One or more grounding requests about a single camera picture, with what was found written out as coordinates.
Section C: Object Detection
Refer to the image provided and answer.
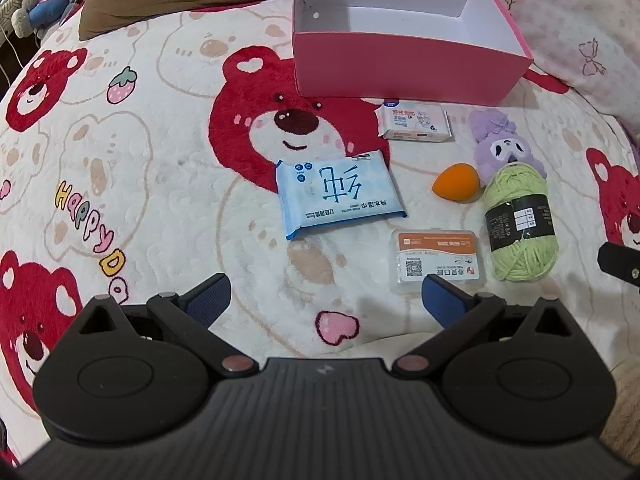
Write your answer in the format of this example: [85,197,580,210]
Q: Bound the small white wipes pack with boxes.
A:
[375,100,453,142]

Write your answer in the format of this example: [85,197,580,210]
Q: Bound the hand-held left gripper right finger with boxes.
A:
[392,275,573,376]

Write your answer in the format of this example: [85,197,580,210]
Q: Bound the grey plush toy blue clothes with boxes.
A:
[11,0,69,38]

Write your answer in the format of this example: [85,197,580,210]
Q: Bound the green yarn ball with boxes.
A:
[483,162,560,282]

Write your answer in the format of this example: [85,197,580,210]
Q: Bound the pink cardboard box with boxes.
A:
[291,0,534,103]

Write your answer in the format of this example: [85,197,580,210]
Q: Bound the red bear printed blanket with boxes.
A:
[0,0,640,461]

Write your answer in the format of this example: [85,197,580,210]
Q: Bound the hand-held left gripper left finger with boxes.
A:
[75,273,258,377]

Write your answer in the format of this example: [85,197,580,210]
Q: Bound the beige satin sheet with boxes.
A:
[607,355,640,416]

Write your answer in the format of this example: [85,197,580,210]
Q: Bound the blue wet wipes pack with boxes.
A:
[275,150,407,241]

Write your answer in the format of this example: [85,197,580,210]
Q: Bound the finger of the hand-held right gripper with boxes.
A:
[597,241,640,288]

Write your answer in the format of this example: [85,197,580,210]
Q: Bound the orange makeup sponge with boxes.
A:
[432,162,484,198]

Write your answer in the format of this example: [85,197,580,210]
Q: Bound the clear floss box orange label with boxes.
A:
[390,229,487,297]

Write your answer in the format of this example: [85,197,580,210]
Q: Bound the pink checked pillow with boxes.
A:
[470,0,640,131]

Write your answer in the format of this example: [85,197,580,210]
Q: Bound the purple plush toy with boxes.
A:
[468,107,549,178]

